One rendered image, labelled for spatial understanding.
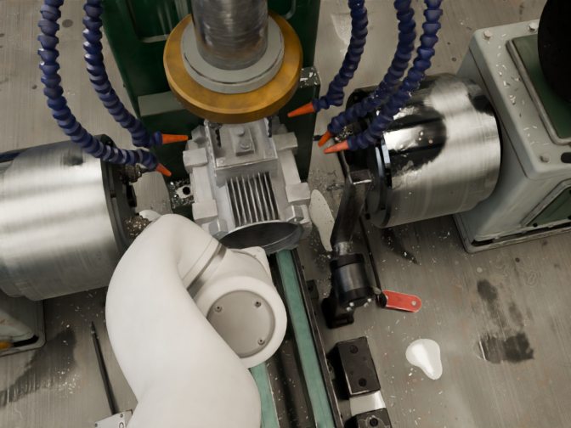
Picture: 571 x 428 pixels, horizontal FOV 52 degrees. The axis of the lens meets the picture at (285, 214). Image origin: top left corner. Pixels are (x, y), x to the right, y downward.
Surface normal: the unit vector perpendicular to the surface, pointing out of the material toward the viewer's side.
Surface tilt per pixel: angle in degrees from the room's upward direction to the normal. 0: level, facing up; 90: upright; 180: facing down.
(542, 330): 0
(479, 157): 39
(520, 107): 0
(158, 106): 0
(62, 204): 17
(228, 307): 28
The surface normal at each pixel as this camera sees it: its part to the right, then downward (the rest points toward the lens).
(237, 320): 0.14, 0.10
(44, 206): 0.09, -0.12
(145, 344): -0.58, -0.18
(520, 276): 0.03, -0.40
